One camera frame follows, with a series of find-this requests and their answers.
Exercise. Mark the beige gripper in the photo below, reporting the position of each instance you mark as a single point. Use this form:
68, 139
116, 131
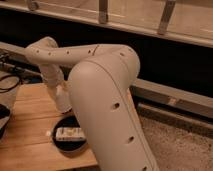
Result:
60, 96

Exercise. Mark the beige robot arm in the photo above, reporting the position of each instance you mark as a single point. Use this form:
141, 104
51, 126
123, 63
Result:
93, 81

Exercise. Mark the white rectangular eraser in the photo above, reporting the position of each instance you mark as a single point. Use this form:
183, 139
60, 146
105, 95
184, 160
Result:
70, 134

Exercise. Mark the small white table marker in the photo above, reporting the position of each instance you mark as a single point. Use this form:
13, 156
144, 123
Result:
48, 133

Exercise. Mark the black round plate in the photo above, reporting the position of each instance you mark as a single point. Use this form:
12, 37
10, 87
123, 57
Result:
67, 146

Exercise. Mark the dark object at left edge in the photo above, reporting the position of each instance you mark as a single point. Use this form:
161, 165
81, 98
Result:
4, 118

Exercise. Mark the metal window frame rail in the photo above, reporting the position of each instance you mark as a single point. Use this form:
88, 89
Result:
180, 100

